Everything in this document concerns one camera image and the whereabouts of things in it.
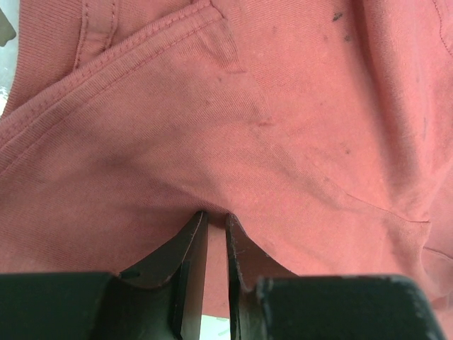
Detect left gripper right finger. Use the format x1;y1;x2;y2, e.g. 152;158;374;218
226;214;276;339

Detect red t shirt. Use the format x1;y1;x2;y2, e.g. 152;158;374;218
1;1;452;328

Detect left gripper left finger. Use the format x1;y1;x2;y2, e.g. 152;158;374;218
119;211;208;339

